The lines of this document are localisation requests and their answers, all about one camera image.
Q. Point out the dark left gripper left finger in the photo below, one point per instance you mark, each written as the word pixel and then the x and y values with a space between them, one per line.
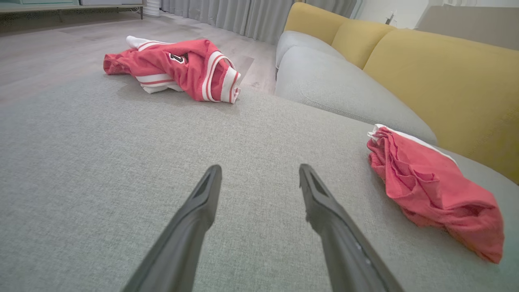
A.
pixel 182 239

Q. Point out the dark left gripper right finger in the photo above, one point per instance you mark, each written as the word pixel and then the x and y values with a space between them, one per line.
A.
pixel 336 239

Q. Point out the plain red white-trimmed garment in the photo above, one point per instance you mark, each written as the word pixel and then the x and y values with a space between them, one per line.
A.
pixel 429 190

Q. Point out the red jersey with black number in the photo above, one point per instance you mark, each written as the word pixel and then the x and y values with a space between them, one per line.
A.
pixel 186 73

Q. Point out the long grey sofa seat cushion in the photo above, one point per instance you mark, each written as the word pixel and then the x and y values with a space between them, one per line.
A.
pixel 336 85

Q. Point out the large yellow sofa back cushion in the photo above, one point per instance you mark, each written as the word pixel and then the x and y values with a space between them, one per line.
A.
pixel 454 89

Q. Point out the short grey sofa seat cushion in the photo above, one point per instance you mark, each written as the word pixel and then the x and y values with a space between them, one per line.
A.
pixel 302 42

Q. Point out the medium yellow sofa back cushion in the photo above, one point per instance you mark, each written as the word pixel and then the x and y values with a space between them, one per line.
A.
pixel 359 40

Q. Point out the small yellow sofa back cushion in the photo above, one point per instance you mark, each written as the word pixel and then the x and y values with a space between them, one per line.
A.
pixel 310 20

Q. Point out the grey pleated curtain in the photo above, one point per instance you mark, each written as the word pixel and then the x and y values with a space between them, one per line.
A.
pixel 251 16

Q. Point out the white ribbed cylinder appliance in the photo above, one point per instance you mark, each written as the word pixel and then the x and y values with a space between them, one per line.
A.
pixel 152 7

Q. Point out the grey-brown flat board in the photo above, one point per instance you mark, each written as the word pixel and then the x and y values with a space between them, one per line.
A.
pixel 474 24

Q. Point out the wall power outlet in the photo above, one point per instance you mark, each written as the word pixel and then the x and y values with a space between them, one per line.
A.
pixel 390 19

